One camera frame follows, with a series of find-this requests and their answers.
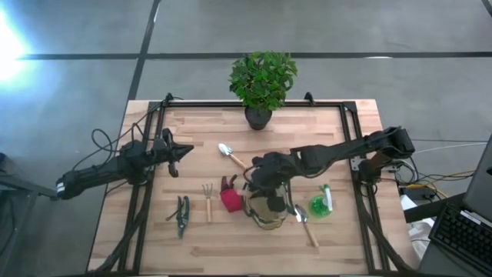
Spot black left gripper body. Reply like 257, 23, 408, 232
151, 128, 181, 179

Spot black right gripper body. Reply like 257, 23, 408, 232
248, 151, 303, 189

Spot beige green gardening bag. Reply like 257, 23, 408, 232
241, 179, 295, 231

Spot green spray bottle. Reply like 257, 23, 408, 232
308, 183, 334, 219

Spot red gardening glove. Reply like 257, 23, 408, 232
219, 174, 244, 214

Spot wide silver trowel wooden handle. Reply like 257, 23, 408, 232
218, 142, 249, 171

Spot narrow trowel wooden handle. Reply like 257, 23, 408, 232
294, 203, 320, 249

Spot wooden handled hand rake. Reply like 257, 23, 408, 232
201, 183, 214, 223

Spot green pruning shears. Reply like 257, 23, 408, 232
165, 195, 191, 239

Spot white plastic bag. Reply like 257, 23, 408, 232
399, 194, 435, 266

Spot green potted plant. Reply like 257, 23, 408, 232
228, 50, 299, 131

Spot black power supply box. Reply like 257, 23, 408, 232
399, 186, 437, 201

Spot black metal stand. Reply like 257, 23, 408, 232
0, 152, 62, 277

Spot black laptop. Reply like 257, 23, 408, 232
428, 134, 492, 275

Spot black aluminium table frame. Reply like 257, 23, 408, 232
88, 98, 416, 276

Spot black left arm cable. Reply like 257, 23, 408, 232
71, 94, 185, 172

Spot yellow floor cable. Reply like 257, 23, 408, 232
405, 171, 476, 197

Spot white floor cable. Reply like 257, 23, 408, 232
413, 142, 488, 155

